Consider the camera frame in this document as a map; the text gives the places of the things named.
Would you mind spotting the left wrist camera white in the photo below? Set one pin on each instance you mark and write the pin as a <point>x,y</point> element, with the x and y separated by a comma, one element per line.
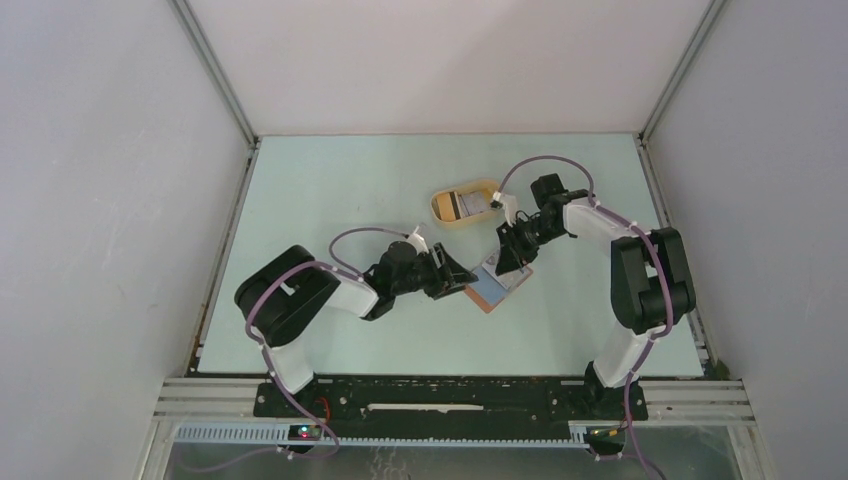
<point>417,240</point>

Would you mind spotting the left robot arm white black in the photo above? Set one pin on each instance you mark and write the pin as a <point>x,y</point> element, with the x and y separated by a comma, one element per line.
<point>280,300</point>

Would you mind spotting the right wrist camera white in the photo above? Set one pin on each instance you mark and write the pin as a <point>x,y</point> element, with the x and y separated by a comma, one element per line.
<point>507,204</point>

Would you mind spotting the brown leather card holder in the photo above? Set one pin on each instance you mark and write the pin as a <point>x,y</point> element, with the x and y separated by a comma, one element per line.
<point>491,289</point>

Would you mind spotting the aluminium frame front rail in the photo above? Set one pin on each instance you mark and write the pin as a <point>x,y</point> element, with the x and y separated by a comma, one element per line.
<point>669,402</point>

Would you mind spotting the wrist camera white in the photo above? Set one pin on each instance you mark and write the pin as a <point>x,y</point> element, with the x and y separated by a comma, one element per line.
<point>417,240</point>
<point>507,204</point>

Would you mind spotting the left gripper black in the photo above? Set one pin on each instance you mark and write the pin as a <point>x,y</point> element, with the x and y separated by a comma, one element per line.
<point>444,284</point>

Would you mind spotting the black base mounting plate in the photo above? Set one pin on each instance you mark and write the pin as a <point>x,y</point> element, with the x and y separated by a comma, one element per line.
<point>454,408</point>

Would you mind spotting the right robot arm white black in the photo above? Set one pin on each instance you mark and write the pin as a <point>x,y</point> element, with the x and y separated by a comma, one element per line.
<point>651,287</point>

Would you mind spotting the stack of cards in tray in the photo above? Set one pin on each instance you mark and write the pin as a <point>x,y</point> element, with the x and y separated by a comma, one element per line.
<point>453,206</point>

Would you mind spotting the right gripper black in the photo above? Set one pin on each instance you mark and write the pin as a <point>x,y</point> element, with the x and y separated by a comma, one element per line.
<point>511,242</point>

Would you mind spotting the cream oval tray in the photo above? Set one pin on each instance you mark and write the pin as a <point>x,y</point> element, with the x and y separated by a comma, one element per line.
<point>480,184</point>

